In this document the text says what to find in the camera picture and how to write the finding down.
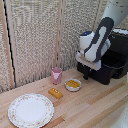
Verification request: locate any black air fryer body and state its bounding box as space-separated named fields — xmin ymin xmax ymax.
xmin=101 ymin=28 xmax=128 ymax=80

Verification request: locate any wide woven screen panel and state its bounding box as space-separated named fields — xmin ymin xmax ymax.
xmin=3 ymin=0 xmax=59 ymax=91

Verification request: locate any thin yellow food stick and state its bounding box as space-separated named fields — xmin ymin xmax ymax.
xmin=71 ymin=79 xmax=81 ymax=86

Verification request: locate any small white bowl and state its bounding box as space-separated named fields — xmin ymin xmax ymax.
xmin=64 ymin=78 xmax=82 ymax=93

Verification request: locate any floral rimmed white plate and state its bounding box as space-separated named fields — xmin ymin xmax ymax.
xmin=7 ymin=93 xmax=55 ymax=128

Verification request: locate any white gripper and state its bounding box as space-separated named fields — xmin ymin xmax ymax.
xmin=75 ymin=50 xmax=103 ymax=72

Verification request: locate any slanted wooden post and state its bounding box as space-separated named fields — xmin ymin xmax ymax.
xmin=0 ymin=0 xmax=16 ymax=90

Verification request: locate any wooden post beside cup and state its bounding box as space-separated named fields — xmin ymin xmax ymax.
xmin=54 ymin=0 xmax=65 ymax=69

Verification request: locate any pink cup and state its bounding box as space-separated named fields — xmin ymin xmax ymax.
xmin=50 ymin=66 xmax=64 ymax=85

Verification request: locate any narrow woven screen panel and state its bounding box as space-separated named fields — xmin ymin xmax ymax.
xmin=0 ymin=9 xmax=11 ymax=94

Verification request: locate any orange sponge block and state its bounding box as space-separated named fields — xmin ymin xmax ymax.
xmin=47 ymin=87 xmax=64 ymax=100

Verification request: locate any thick yellow food stick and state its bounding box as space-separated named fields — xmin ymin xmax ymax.
xmin=67 ymin=81 xmax=78 ymax=89

